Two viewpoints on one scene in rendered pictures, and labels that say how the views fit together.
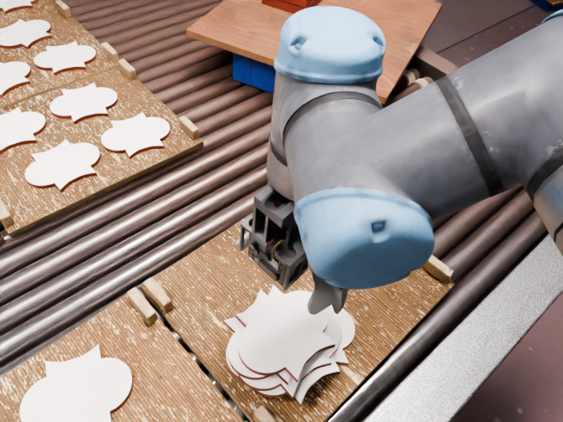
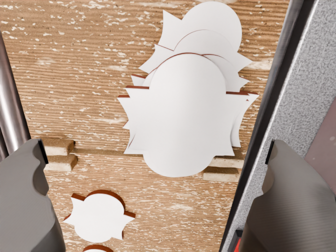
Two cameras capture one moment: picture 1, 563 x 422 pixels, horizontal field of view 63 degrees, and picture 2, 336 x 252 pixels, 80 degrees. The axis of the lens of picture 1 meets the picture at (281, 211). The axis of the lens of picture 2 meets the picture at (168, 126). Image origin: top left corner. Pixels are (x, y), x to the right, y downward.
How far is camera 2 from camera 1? 0.55 m
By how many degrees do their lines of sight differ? 62
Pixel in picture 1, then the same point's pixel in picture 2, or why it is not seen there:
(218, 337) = (126, 131)
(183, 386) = (142, 173)
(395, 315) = not seen: outside the picture
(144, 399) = (131, 194)
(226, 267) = (57, 68)
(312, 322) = (207, 93)
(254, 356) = (180, 167)
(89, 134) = not seen: outside the picture
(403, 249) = not seen: outside the picture
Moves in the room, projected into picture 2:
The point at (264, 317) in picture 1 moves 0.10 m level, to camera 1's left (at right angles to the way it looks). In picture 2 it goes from (154, 131) to (93, 173)
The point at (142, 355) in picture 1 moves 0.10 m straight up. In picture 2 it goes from (99, 178) to (74, 229)
